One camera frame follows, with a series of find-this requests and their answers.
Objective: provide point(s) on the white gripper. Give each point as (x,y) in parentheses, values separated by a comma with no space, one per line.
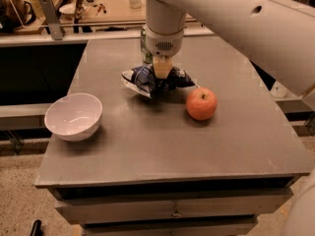
(163,43)

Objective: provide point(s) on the blue chip bag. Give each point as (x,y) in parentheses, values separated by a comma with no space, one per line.
(143,80)

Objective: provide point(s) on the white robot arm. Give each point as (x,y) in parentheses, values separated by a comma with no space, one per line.
(277,35)

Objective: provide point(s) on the white bowl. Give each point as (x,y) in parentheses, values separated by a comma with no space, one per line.
(74,117)

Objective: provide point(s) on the black bag on desk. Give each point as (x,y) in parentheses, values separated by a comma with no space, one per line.
(14,14)

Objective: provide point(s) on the green soda can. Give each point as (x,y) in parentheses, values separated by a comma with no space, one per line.
(146,54)

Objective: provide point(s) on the red apple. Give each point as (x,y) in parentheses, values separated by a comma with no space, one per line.
(201,104)

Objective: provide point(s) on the grey drawer cabinet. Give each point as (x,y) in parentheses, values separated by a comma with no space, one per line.
(151,170)

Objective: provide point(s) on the metal railing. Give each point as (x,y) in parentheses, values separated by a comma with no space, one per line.
(97,15)

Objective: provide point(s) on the black object on floor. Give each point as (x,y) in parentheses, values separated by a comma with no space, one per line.
(36,228)

